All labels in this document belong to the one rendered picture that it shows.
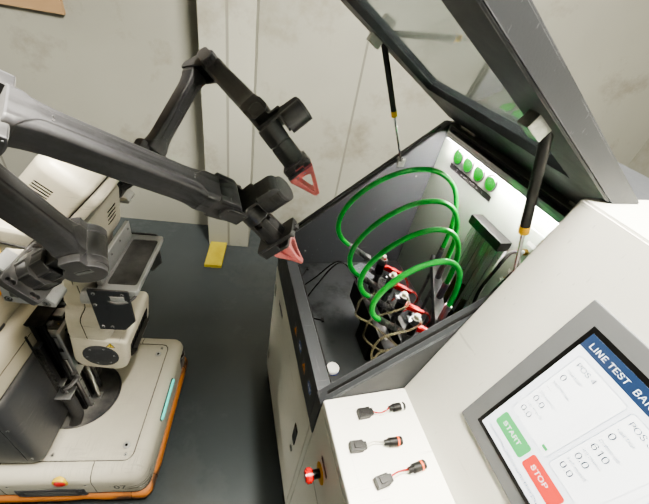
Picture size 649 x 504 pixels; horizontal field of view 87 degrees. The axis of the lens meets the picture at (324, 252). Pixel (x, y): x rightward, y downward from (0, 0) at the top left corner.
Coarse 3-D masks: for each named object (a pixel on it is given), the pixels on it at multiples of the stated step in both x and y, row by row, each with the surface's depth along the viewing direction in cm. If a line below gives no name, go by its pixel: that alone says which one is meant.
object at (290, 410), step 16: (288, 320) 125; (272, 336) 165; (288, 336) 124; (272, 352) 166; (288, 352) 125; (272, 368) 168; (288, 368) 126; (272, 384) 169; (288, 384) 127; (288, 400) 128; (304, 400) 102; (288, 416) 128; (304, 416) 102; (288, 432) 129; (304, 432) 103; (288, 448) 130; (288, 464) 131; (288, 480) 132
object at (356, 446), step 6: (390, 438) 76; (396, 438) 77; (402, 438) 77; (354, 444) 74; (360, 444) 74; (366, 444) 75; (372, 444) 76; (384, 444) 76; (390, 444) 76; (396, 444) 76; (402, 444) 76; (354, 450) 73; (360, 450) 74
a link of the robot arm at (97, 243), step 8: (88, 232) 71; (96, 232) 72; (88, 240) 70; (96, 240) 71; (104, 240) 73; (88, 248) 69; (96, 248) 70; (104, 248) 72; (48, 256) 69; (104, 256) 71; (48, 264) 68; (56, 264) 69
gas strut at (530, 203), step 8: (552, 136) 50; (544, 144) 51; (536, 152) 53; (544, 152) 52; (536, 160) 54; (544, 160) 53; (536, 168) 54; (544, 168) 54; (536, 176) 55; (536, 184) 56; (528, 192) 58; (536, 192) 57; (528, 200) 59; (536, 200) 59; (528, 208) 60; (528, 216) 61; (520, 224) 64; (528, 224) 63; (520, 232) 65; (528, 232) 64; (520, 240) 67; (520, 248) 68
